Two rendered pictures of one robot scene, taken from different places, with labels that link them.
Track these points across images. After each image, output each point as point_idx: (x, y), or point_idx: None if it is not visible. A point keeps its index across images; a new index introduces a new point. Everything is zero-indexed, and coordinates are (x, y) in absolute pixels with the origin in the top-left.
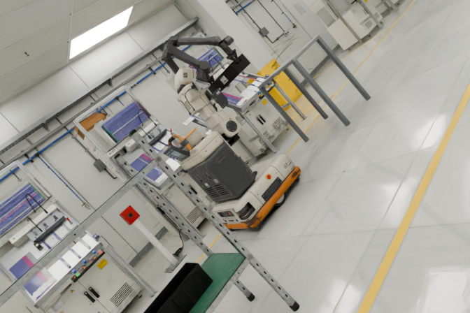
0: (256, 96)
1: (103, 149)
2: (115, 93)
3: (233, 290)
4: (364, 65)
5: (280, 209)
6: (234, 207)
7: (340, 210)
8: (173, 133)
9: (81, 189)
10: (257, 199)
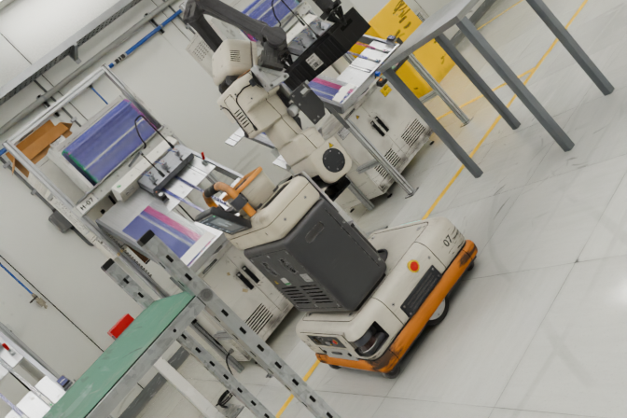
0: (370, 81)
1: (68, 200)
2: (86, 84)
3: None
4: (586, 11)
5: (438, 331)
6: (346, 333)
7: (581, 358)
8: (208, 162)
9: (28, 270)
10: (393, 314)
